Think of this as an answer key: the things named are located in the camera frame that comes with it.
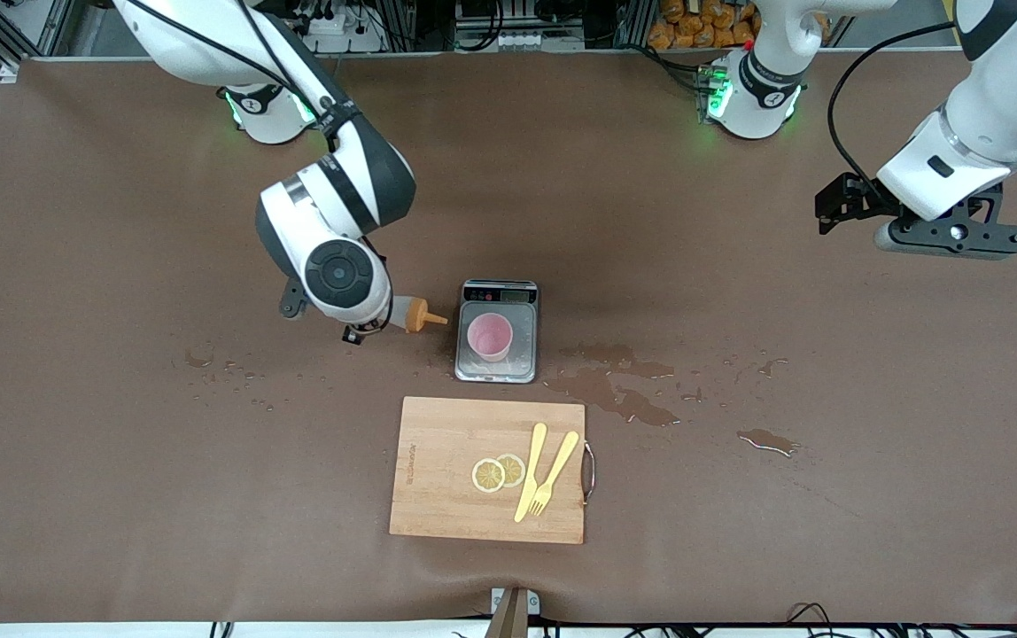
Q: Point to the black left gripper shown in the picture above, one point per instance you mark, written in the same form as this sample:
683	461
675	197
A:
863	202

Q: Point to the translucent squeeze bottle orange cap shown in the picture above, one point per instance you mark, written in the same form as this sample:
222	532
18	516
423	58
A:
420	315

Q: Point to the pink cup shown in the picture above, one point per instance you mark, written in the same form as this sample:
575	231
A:
489	337

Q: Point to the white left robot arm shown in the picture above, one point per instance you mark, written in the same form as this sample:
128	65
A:
1005	97

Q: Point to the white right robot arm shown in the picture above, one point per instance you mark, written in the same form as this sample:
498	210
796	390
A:
296	221

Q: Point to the wooden cutting board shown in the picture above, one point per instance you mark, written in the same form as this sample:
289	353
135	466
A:
455	443

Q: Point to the silver digital kitchen scale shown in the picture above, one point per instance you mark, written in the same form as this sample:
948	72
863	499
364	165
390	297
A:
526	354

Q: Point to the large lemon slice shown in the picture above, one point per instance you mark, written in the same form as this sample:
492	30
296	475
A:
487	477

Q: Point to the small lemon slice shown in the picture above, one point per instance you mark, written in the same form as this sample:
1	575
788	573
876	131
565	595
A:
515	467

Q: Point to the yellow plastic knife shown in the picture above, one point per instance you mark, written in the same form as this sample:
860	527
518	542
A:
530	474

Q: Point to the orange snack pile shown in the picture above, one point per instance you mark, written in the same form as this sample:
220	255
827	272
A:
694	27

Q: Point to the yellow plastic fork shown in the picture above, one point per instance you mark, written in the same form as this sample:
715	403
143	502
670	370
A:
557	470

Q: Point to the large brown liquid puddle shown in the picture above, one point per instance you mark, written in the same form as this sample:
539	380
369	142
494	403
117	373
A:
615	390

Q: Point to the white power strip with plugs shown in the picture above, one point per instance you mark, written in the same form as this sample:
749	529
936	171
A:
336	27

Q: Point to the black equipment rack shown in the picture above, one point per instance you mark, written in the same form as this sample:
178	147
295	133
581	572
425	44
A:
473	13

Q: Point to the brown table cover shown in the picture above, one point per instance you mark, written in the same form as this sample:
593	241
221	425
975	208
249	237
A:
739	549

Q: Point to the grey metal bracket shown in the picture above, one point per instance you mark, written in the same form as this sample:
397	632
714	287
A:
533	604

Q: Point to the brown stand post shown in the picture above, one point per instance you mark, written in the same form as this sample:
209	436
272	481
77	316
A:
508	620

